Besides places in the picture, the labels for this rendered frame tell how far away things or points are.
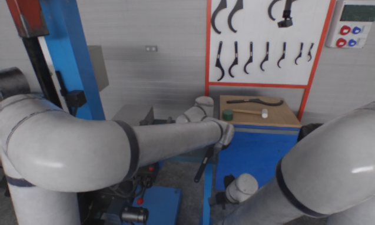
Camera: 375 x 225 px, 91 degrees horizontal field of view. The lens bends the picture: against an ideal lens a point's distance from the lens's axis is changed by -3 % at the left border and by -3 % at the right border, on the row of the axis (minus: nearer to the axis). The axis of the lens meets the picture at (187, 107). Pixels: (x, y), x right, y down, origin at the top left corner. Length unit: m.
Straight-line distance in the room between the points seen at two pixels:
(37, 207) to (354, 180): 0.53
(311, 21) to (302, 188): 2.66
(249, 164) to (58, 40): 1.94
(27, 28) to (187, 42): 1.97
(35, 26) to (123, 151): 1.00
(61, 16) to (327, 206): 1.43
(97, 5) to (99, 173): 2.92
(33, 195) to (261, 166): 1.97
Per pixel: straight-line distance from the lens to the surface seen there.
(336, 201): 0.36
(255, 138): 1.94
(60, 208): 0.52
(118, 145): 0.33
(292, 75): 3.01
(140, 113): 1.45
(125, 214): 1.70
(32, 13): 1.25
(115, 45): 3.11
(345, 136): 0.34
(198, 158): 1.23
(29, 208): 0.51
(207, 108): 0.88
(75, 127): 0.33
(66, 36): 1.44
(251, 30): 2.73
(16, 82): 1.20
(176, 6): 2.75
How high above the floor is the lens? 1.90
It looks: 28 degrees down
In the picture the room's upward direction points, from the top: 1 degrees counter-clockwise
